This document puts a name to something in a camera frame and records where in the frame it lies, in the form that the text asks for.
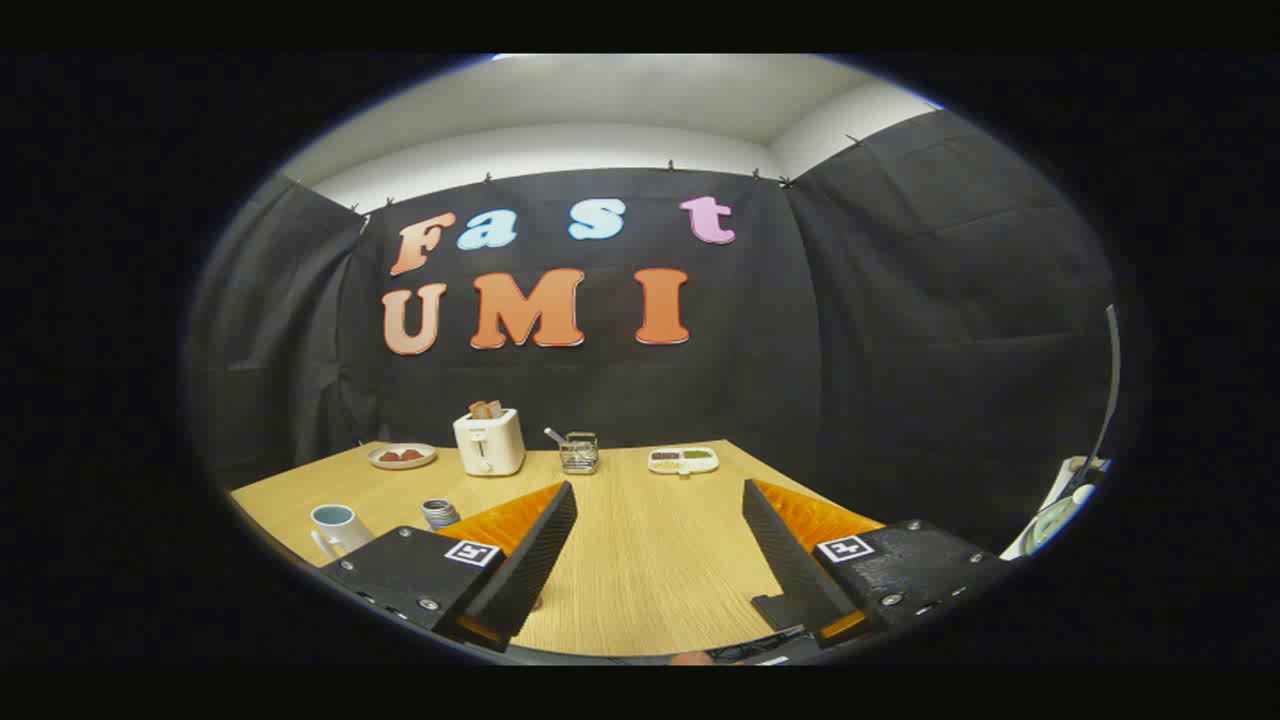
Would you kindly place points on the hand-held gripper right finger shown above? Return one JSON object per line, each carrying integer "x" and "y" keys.
{"x": 790, "y": 560}

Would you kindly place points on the silver juice bottle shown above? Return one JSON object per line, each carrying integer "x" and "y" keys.
{"x": 438, "y": 512}

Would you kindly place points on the white toaster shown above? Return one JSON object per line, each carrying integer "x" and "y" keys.
{"x": 488, "y": 445}

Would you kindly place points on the black backdrop cloth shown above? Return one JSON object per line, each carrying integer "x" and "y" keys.
{"x": 850, "y": 350}

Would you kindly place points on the thin grey pole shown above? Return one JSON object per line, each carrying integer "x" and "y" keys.
{"x": 1113, "y": 380}

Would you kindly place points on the white and green object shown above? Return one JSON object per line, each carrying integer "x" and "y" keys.
{"x": 1050, "y": 520}

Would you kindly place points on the white divided dish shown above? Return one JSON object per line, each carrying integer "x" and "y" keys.
{"x": 683, "y": 460}

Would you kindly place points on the wooden table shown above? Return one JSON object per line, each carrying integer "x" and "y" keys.
{"x": 650, "y": 560}

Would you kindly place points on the white cup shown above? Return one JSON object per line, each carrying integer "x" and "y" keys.
{"x": 340, "y": 535}

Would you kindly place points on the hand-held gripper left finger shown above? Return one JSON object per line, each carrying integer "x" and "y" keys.
{"x": 525, "y": 560}

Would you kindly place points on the small white plate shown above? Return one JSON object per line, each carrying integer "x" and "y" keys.
{"x": 402, "y": 464}

